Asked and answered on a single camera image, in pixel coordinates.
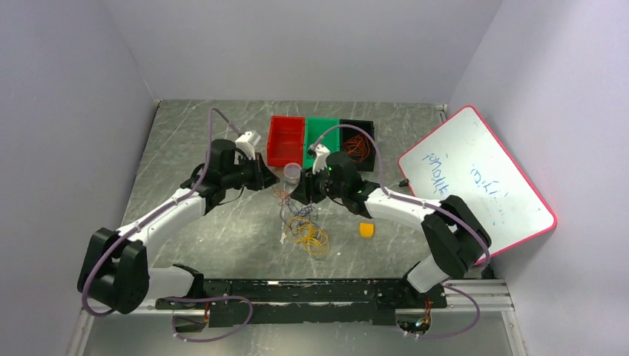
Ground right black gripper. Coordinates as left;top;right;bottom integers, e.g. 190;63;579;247
290;162;346;205

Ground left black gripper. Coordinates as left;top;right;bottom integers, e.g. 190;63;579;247
222;151;280;191

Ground purple dark cables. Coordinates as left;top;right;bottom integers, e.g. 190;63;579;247
272;188;320;232

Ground yellow orange cables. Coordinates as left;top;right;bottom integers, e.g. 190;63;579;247
283;216;332;259

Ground orange cable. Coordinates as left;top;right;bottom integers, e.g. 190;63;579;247
343;133;375;164

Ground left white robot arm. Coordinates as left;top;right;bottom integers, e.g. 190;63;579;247
77;135;280;317

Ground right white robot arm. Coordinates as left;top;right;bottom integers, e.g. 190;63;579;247
290;152;492;307

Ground clear plastic cup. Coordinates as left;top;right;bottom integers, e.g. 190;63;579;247
283;162;302;185

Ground red plastic bin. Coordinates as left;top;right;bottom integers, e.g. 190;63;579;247
266;116;306;168

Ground green plastic bin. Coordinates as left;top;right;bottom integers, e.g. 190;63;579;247
302;117;341;168

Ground black plastic bin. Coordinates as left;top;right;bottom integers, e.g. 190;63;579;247
340;119;376;172

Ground orange yellow block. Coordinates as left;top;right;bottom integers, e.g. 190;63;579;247
358;222;375;239

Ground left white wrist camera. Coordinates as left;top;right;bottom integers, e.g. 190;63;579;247
235;131;261;159

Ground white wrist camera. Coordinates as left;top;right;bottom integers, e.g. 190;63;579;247
307;144;330;174
235;131;261;159

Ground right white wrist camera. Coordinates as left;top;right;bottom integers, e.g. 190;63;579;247
307;144;330;174

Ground right purple cable hose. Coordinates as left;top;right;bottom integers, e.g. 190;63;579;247
308;123;493;341

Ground purple cable hose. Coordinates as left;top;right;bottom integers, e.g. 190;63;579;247
79;107;254;343
308;123;493;341

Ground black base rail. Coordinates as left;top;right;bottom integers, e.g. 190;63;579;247
154;277;447;327

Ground white board with pink frame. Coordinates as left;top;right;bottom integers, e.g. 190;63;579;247
398;105;558;256

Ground left purple cable hose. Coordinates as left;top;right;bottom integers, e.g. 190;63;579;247
79;107;254;343

